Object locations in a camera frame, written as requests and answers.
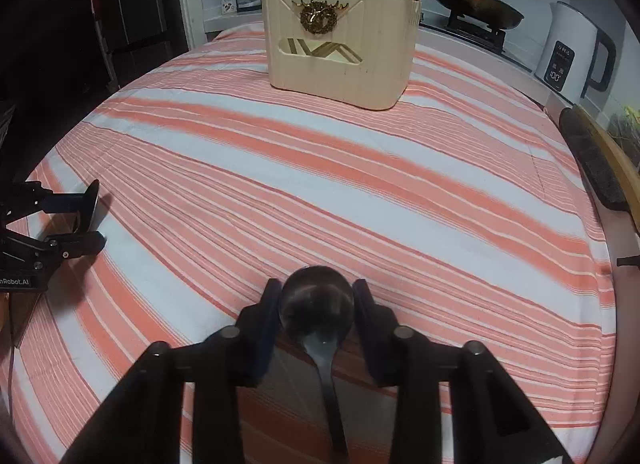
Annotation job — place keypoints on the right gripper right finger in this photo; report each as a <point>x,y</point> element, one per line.
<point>492,419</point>

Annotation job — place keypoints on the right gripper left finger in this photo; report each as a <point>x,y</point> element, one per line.
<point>140,419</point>

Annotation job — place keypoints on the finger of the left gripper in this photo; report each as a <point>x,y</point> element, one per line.
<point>82,205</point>
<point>75,245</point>

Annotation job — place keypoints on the small steel spoon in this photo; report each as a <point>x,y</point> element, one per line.
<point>316,310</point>

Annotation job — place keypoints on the striped orange white tablecloth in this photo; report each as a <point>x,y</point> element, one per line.
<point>461,206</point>

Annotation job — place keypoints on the small spice jar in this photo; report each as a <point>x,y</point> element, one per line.
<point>228,7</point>

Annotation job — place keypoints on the wooden cutting board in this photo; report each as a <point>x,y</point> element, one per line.
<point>626,176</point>

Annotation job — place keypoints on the beige utensil holder box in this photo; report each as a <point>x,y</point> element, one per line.
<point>357,52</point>

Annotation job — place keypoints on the white electric kettle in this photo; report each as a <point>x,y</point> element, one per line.
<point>570,53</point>

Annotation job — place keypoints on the black gas stove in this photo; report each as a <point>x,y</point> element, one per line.
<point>492,41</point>

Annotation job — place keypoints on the black wok with lid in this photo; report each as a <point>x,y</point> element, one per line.
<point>495,14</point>

